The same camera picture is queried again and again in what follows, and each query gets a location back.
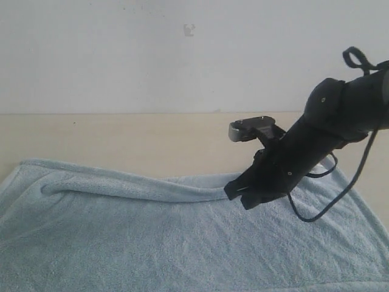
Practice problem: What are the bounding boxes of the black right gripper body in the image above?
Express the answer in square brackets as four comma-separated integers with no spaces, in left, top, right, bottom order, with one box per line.
[259,117,342,193]

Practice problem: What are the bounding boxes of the light blue fluffy towel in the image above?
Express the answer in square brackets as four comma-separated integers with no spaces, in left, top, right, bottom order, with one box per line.
[1,159,388,291]

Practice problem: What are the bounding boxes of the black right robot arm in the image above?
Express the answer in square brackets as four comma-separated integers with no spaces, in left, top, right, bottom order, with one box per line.
[224,62,388,210]

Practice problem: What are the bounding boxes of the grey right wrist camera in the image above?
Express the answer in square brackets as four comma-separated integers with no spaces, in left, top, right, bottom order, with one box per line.
[228,116,286,148]

